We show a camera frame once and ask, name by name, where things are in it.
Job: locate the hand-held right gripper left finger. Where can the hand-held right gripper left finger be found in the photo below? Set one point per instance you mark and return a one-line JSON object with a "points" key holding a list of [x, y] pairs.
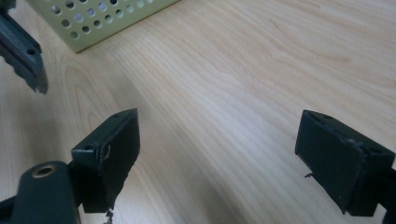
{"points": [[106, 161]]}

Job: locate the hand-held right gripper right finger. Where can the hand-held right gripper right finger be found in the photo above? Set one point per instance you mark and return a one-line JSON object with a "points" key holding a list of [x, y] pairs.
{"points": [[339, 165]]}

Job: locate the pale green plastic basket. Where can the pale green plastic basket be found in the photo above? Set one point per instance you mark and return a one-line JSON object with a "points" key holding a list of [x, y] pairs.
{"points": [[102, 18]]}

